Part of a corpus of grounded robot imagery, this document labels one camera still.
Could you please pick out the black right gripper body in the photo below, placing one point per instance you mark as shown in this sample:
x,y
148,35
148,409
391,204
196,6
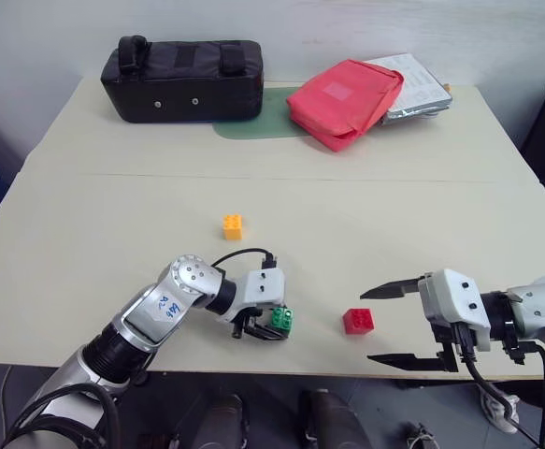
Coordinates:
x,y
461,343

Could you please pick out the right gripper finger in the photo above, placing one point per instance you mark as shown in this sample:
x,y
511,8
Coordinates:
x,y
412,361
393,289

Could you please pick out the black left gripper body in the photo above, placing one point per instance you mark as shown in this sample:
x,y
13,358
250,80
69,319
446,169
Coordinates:
x,y
244,322

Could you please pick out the green toy brick cube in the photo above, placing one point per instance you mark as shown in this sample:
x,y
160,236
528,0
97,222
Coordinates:
x,y
282,322

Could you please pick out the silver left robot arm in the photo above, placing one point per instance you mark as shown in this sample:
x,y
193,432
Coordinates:
x,y
160,318

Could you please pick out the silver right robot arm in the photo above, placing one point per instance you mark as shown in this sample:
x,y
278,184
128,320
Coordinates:
x,y
543,304

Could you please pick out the red toy brick cube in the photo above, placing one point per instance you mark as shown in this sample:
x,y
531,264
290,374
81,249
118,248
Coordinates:
x,y
358,322

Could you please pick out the grey sneaker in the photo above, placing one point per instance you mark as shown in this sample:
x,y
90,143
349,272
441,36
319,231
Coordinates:
x,y
421,437

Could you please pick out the white sneaker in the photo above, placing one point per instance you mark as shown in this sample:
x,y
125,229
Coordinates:
x,y
498,411

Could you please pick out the orange toy brick cube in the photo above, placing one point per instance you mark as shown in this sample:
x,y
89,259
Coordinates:
x,y
232,227

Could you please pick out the dark rounded shape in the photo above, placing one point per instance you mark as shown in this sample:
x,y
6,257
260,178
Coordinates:
x,y
220,423
335,421

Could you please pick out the green mat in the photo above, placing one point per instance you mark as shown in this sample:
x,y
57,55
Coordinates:
x,y
253,124

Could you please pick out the red fabric pouch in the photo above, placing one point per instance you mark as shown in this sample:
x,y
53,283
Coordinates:
x,y
342,103

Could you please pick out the silver foil printed packet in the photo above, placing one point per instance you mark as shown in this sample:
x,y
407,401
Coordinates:
x,y
421,84

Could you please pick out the black padded case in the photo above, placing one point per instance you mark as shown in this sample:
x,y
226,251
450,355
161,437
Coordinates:
x,y
183,89

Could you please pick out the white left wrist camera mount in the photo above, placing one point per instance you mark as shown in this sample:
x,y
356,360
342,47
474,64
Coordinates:
x,y
265,285

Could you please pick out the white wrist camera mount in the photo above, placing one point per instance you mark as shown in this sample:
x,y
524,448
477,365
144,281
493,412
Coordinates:
x,y
454,294
265,285

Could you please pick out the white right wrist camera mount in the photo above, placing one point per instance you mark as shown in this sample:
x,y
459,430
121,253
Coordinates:
x,y
454,294

